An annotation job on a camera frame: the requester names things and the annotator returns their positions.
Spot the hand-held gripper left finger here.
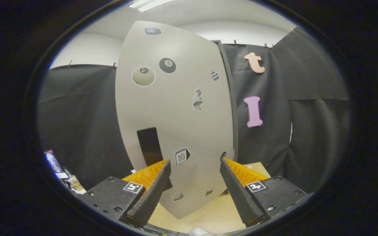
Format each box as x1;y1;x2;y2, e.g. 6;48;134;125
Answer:
77;159;172;227

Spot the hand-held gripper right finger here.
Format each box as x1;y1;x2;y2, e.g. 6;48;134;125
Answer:
220;157;315;228

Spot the light grey shoe cabinet door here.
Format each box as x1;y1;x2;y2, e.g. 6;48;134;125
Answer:
115;21;235;219

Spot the white fabric object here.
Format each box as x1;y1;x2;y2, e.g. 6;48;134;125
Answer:
189;227;216;236

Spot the white and yellow box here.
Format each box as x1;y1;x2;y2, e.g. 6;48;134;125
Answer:
64;168;86;194

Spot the blue printed packet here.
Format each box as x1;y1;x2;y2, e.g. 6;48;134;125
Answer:
44;150;69;179

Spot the black backdrop cloth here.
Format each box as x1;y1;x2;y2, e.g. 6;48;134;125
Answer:
38;27;350;194

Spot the ceiling light panel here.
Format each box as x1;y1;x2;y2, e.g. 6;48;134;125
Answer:
129;0;176;12

